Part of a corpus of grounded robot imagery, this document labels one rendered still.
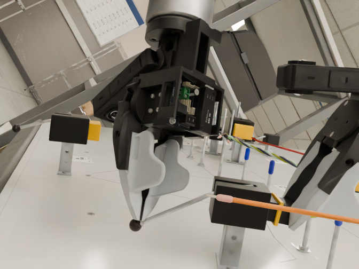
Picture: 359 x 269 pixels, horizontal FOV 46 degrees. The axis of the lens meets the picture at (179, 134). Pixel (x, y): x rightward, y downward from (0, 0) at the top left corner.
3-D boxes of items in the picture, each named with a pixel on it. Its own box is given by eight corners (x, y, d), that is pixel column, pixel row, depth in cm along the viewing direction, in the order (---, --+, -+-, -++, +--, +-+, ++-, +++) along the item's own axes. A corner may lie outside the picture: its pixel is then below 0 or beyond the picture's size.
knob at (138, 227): (130, 229, 46) (129, 216, 46) (142, 228, 46) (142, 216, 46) (128, 234, 45) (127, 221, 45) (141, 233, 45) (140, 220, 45)
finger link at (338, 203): (340, 262, 41) (391, 182, 41) (289, 229, 40) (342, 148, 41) (326, 252, 44) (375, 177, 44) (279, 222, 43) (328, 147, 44)
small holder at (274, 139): (246, 152, 124) (249, 131, 123) (271, 155, 126) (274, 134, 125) (251, 155, 119) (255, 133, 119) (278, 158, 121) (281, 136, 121)
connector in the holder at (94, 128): (86, 136, 75) (88, 120, 74) (98, 137, 75) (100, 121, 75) (87, 140, 71) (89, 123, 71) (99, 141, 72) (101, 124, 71)
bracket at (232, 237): (215, 253, 48) (222, 211, 47) (236, 256, 48) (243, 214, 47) (218, 272, 44) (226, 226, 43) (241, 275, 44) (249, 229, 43)
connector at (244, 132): (250, 139, 101) (252, 126, 100) (251, 140, 98) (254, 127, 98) (232, 136, 101) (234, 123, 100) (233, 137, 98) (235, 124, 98)
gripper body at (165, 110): (169, 123, 40) (188, 6, 42) (112, 127, 45) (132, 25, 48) (219, 142, 45) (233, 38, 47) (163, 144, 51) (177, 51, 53)
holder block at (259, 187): (208, 210, 47) (213, 175, 47) (258, 217, 47) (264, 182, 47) (210, 222, 43) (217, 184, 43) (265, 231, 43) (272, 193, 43)
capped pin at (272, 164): (270, 215, 66) (279, 161, 65) (263, 216, 65) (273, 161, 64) (262, 212, 67) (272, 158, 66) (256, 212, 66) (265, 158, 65)
